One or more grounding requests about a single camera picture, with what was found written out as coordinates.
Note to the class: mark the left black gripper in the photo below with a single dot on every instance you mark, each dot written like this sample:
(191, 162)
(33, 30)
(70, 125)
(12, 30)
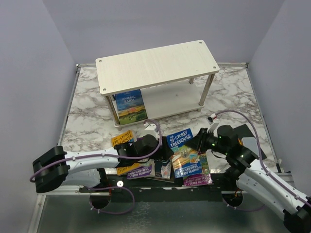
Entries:
(164, 153)

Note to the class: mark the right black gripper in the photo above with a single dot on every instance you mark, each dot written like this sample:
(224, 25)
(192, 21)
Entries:
(198, 142)

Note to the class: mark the orange 130-Storey Treehouse book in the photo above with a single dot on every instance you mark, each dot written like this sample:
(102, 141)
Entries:
(128, 136)

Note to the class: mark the blue 91-Storey Treehouse book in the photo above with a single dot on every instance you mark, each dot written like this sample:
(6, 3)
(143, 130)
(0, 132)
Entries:
(185, 160)

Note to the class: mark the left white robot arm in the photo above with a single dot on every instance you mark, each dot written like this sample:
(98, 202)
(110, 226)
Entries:
(53, 168)

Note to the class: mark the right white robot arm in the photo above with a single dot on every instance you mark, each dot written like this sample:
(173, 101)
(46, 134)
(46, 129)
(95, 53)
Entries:
(250, 174)

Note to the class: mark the Little Women dark book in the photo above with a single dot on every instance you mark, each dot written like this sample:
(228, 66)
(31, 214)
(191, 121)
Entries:
(162, 169)

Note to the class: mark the purple 117-Storey Treehouse book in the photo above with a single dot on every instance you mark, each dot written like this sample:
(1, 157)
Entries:
(201, 179)

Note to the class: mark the Animal Farm blue book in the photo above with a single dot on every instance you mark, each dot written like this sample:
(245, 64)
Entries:
(130, 106)

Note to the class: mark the black notebook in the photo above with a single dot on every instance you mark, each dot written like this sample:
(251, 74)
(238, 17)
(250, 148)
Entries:
(243, 131)

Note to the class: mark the grey rectangular case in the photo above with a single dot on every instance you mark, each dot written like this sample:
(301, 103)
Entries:
(251, 143)

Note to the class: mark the white two-tier wooden shelf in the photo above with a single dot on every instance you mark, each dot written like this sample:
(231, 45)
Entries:
(173, 79)

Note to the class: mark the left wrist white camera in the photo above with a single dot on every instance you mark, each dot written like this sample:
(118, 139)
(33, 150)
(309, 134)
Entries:
(150, 128)

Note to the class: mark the wrist white camera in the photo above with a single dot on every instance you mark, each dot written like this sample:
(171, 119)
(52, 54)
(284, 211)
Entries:
(213, 122)
(150, 128)

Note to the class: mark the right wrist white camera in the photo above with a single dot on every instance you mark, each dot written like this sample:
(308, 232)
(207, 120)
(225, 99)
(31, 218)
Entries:
(213, 122)

